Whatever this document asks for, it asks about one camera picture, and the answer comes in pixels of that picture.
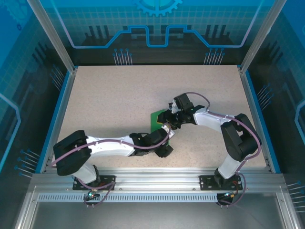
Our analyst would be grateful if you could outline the short purple cable loop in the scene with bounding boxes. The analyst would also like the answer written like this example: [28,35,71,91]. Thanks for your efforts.
[216,173,250,208]
[82,176,118,208]

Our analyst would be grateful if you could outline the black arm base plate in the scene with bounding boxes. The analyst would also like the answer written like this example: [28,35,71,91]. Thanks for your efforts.
[199,175,242,191]
[72,175,117,191]

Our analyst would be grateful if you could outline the green paper sheet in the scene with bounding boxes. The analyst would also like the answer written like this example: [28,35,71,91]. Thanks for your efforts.
[150,109,172,148]

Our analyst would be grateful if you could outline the grey metal shelf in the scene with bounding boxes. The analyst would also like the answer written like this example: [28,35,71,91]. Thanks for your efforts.
[14,186,305,229]

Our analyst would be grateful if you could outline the aluminium upright post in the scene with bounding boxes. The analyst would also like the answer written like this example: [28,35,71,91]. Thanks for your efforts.
[26,0,78,73]
[239,0,289,73]

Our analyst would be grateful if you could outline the blue printed enclosure panel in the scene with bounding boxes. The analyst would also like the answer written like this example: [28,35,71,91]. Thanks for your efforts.
[42,0,275,66]
[245,0,305,215]
[0,0,72,229]

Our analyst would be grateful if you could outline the long aluminium frame rail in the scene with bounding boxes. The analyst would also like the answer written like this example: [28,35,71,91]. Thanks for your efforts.
[30,167,286,193]

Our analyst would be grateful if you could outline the slotted grey cable duct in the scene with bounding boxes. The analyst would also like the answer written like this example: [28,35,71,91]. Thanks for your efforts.
[37,193,219,203]

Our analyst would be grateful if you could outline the aluminium side rail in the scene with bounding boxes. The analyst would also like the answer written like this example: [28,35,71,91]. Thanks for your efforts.
[39,68,77,174]
[238,65,282,174]

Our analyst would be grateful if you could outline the small connector with green light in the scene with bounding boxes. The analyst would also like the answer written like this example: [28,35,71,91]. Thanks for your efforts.
[221,191,237,200]
[86,189,100,200]

